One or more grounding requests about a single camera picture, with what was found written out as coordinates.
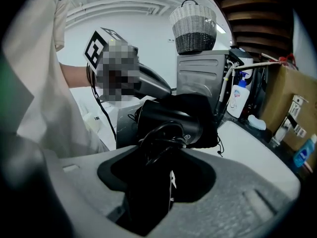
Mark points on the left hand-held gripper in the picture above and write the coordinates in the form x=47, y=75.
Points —
x=95, y=48

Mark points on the chrome faucet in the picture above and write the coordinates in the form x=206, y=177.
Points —
x=287, y=125

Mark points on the large open cardboard box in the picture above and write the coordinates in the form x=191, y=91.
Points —
x=280, y=90

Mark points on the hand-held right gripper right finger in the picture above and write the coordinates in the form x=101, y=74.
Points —
x=235, y=202

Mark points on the dark wooden staircase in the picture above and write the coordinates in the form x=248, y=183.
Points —
x=257, y=16

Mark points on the person's left forearm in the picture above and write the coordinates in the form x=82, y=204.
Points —
x=74, y=76

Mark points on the white sink basin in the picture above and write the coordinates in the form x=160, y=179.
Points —
x=247, y=147

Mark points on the small blue bottle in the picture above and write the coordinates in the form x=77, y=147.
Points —
x=303, y=152

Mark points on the white pump bottle blue cap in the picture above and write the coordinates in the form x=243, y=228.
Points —
x=237, y=98

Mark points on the dark grey washing machine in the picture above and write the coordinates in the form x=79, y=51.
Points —
x=198, y=73

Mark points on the person's beige clothing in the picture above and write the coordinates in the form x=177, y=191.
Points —
x=42, y=83

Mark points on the woven two-tone basket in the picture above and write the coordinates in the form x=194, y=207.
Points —
x=194, y=28

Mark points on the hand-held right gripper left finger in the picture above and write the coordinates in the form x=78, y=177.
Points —
x=99, y=182

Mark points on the white round appliance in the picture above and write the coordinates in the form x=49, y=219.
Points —
x=245, y=58

